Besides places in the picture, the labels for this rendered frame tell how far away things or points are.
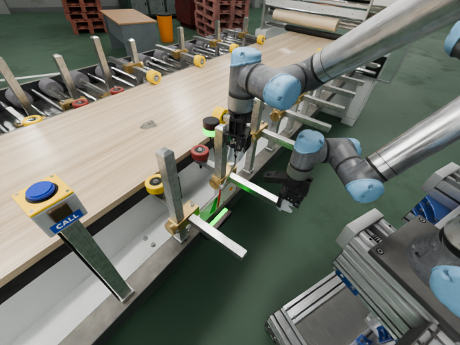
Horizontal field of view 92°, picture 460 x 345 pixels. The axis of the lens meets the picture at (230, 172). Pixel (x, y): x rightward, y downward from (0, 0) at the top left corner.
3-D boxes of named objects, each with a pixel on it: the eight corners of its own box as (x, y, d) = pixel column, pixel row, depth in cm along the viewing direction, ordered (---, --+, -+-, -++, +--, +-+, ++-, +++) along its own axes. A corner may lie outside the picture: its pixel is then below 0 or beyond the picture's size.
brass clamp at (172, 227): (200, 213, 88) (200, 206, 84) (176, 238, 79) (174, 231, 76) (189, 206, 90) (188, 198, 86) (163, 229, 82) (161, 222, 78)
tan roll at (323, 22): (384, 40, 239) (391, 26, 230) (382, 42, 231) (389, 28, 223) (268, 18, 295) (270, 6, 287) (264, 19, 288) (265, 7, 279)
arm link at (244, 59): (247, 57, 49) (224, 46, 53) (241, 103, 56) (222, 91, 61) (272, 53, 53) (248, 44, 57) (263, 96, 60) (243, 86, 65)
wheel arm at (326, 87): (354, 97, 142) (356, 92, 139) (352, 98, 140) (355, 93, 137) (284, 76, 162) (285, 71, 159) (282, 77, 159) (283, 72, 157)
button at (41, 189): (61, 193, 39) (57, 187, 38) (36, 207, 36) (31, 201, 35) (50, 183, 40) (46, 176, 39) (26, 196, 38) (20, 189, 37)
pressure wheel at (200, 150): (212, 166, 107) (212, 148, 99) (201, 176, 102) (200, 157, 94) (200, 159, 110) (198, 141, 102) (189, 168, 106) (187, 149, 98)
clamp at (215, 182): (236, 174, 101) (237, 166, 97) (218, 192, 93) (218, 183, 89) (226, 169, 103) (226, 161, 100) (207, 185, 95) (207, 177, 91)
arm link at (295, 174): (285, 165, 69) (296, 152, 74) (281, 175, 73) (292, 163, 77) (307, 176, 66) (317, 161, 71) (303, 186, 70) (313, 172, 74)
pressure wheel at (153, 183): (170, 191, 95) (165, 172, 87) (170, 205, 89) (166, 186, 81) (150, 193, 93) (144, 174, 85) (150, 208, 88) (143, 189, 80)
